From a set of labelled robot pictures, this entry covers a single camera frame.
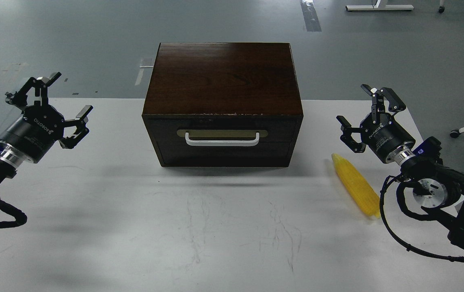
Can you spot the white desk leg base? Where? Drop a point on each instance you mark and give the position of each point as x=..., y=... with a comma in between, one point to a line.
x=380, y=5

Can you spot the dark wooden drawer cabinet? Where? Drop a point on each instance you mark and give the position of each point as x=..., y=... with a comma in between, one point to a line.
x=223, y=81

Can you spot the wooden drawer with white handle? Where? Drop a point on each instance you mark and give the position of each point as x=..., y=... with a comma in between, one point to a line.
x=240, y=142

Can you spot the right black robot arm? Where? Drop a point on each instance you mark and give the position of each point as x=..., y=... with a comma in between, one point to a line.
x=427, y=190

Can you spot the yellow corn cob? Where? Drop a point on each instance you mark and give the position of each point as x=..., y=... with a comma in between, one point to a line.
x=357, y=186

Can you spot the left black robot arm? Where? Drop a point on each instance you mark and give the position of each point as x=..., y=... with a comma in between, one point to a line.
x=10, y=160

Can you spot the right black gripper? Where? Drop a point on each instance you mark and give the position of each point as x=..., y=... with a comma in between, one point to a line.
x=379, y=130

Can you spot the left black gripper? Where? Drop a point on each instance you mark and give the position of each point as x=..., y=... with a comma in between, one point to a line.
x=39, y=127

